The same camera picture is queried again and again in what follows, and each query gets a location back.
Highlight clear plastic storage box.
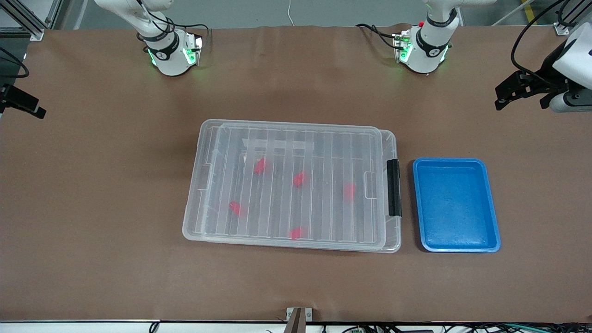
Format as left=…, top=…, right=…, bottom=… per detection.
left=185, top=121, right=402, bottom=254
left=182, top=119, right=387, bottom=251

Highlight metal bracket with post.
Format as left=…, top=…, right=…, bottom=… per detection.
left=285, top=307, right=314, bottom=333

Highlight brown table cover sheet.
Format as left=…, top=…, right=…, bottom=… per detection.
left=0, top=23, right=592, bottom=323

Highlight blue plastic tray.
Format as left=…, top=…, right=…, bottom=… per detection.
left=412, top=158, right=502, bottom=253

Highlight aluminium frame profile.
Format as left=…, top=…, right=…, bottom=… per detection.
left=0, top=0, right=63, bottom=41

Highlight black box latch handle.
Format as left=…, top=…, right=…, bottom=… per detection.
left=386, top=159, right=402, bottom=218

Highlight teal cable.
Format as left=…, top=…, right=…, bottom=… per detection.
left=504, top=324, right=570, bottom=332

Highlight black arm base cable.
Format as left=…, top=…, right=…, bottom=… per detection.
left=137, top=0, right=211, bottom=47
left=355, top=23, right=404, bottom=49

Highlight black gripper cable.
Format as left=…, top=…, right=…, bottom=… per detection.
left=0, top=45, right=30, bottom=79

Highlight short black looped cable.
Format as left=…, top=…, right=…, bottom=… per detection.
left=556, top=0, right=584, bottom=27

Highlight long black arm cable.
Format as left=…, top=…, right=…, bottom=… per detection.
left=510, top=0, right=570, bottom=86

